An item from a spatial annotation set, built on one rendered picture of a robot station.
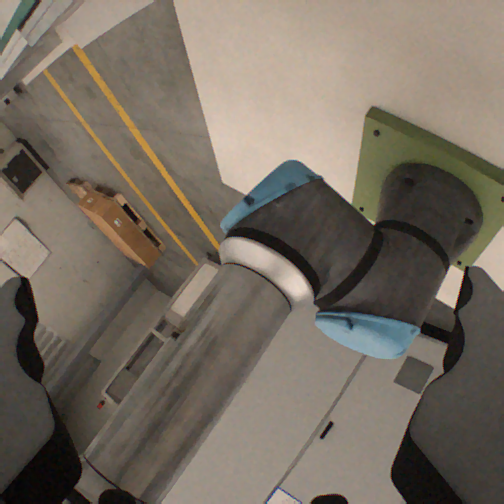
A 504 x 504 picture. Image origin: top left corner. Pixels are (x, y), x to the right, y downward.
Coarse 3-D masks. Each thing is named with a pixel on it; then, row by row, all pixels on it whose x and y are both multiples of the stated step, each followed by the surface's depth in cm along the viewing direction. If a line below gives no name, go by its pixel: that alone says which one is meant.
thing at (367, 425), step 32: (416, 352) 273; (352, 384) 279; (384, 384) 269; (416, 384) 259; (352, 416) 264; (384, 416) 255; (320, 448) 259; (352, 448) 250; (384, 448) 242; (288, 480) 252; (320, 480) 244; (352, 480) 236; (384, 480) 228
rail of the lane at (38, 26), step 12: (48, 0) 52; (60, 0) 51; (72, 0) 49; (84, 0) 62; (36, 12) 58; (48, 12) 57; (60, 12) 54; (72, 12) 68; (36, 24) 63; (48, 24) 59; (24, 36) 69; (36, 36) 66
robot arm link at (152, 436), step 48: (288, 192) 41; (336, 192) 45; (240, 240) 40; (288, 240) 39; (336, 240) 42; (240, 288) 38; (288, 288) 40; (192, 336) 36; (240, 336) 37; (144, 384) 34; (192, 384) 34; (240, 384) 37; (144, 432) 31; (192, 432) 33; (96, 480) 29; (144, 480) 30
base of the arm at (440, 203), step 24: (408, 168) 50; (432, 168) 48; (384, 192) 53; (408, 192) 50; (432, 192) 47; (456, 192) 46; (384, 216) 50; (408, 216) 47; (432, 216) 46; (456, 216) 46; (480, 216) 48; (432, 240) 46; (456, 240) 47
